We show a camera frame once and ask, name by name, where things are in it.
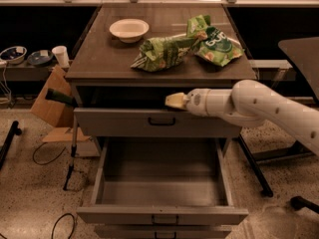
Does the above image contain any grey bottom drawer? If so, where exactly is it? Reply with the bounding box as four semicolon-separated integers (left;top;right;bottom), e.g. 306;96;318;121
95;225;231;239

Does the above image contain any black stand foot left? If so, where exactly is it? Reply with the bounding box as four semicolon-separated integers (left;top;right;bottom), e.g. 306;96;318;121
0;120;22;169

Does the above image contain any white bowl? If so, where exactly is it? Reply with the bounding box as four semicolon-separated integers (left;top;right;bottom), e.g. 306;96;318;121
109;19;150;43

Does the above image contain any green crumpled chip bag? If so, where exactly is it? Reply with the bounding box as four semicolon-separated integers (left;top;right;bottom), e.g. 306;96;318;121
131;36;196;73

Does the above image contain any blue bowl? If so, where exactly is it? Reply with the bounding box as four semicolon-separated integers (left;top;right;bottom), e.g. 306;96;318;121
0;46;27;65
27;50;53;67

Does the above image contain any black table leg base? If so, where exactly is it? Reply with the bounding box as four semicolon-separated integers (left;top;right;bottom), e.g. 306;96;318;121
238;37;319;197

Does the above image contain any green handled crutch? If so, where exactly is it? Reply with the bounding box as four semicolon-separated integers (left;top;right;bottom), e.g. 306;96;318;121
45;89;78;191

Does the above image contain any black cable bottom left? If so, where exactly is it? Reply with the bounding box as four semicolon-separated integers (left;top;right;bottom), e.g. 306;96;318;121
50;212;78;239

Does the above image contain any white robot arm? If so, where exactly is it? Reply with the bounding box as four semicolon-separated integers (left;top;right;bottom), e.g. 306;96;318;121
164;80;319;155

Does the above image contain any green snack bag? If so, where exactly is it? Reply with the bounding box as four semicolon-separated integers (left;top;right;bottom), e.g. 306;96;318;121
186;15;243;67

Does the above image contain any grey drawer cabinet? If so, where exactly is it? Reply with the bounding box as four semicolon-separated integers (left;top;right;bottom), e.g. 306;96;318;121
64;2;258;239

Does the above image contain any grey drawer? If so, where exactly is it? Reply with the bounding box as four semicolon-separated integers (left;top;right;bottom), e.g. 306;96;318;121
74;108;241;138
95;225;231;239
78;137;248;226

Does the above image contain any black caster foot right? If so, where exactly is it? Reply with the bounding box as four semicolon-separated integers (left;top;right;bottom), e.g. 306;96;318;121
290;196;319;214

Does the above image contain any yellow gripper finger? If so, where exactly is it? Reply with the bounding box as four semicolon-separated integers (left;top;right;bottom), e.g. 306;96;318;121
164;93;188;110

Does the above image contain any grey middle drawer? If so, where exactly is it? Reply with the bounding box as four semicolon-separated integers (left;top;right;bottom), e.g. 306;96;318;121
78;137;248;226

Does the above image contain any blue bowl right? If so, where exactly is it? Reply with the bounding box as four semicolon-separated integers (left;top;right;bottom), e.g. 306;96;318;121
27;50;53;67

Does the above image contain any black floor cable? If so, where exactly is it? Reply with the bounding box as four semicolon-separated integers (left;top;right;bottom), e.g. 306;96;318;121
32;141;68;166

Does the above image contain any white paper cup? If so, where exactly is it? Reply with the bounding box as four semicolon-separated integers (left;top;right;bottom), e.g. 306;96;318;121
52;46;69;69

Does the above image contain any cardboard box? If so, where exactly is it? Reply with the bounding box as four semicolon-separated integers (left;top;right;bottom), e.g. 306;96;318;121
29;64;101;158

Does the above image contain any grey top drawer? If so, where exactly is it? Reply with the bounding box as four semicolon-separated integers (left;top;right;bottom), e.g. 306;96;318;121
74;108;241;138

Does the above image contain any blue bowl left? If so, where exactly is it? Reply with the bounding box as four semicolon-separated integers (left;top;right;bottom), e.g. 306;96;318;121
0;46;27;65

